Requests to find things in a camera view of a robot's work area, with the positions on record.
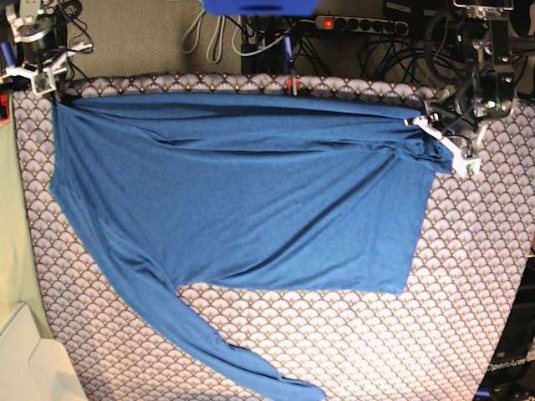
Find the white plastic bin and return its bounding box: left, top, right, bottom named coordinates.
left=1, top=302, right=87, bottom=400

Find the red and grey clamp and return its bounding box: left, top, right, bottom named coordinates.
left=285, top=75, right=300, bottom=97

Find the grey looped cable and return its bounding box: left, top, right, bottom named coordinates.
left=181, top=12, right=227, bottom=64

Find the blue box overhead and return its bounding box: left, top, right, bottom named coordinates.
left=203, top=0, right=320, bottom=16

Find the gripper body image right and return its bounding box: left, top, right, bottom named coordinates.
left=434, top=108, right=487, bottom=154

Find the robot arm image right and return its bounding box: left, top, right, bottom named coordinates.
left=424, top=1, right=517, bottom=161

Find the black power strip red switch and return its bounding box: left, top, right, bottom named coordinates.
left=313, top=15, right=410, bottom=37

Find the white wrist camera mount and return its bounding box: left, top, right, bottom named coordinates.
left=1, top=41, right=94, bottom=96
left=404, top=113, right=482, bottom=178

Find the black OpenArm base box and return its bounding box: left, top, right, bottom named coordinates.
left=474, top=255, right=534, bottom=400

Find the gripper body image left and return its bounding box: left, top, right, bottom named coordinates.
left=19, top=31, right=67, bottom=66

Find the blue T-shirt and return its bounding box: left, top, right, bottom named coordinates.
left=50, top=93, right=452, bottom=400

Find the blue-handled clamp left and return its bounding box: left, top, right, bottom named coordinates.
left=1, top=41, right=17, bottom=67

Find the patterned fan-print tablecloth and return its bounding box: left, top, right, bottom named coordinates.
left=13, top=91, right=534, bottom=400

